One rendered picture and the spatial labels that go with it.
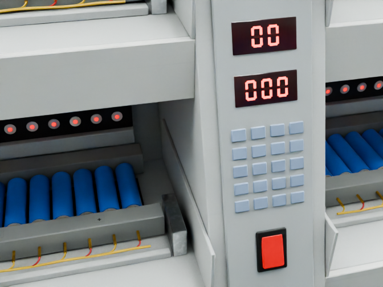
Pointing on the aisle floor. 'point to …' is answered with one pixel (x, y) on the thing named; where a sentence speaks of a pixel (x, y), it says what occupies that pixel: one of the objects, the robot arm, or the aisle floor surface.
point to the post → (203, 132)
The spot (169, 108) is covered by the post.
